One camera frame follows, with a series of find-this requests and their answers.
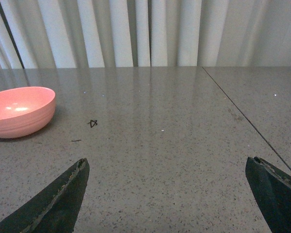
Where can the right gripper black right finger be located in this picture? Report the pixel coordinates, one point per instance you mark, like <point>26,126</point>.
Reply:
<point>271,188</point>

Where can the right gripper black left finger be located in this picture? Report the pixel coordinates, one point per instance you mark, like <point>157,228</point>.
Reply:
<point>55,209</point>

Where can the pink bowl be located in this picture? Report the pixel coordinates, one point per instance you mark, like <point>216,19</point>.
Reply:
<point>25,110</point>

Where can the white pleated curtain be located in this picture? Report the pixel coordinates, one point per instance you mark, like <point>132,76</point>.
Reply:
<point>144,33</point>

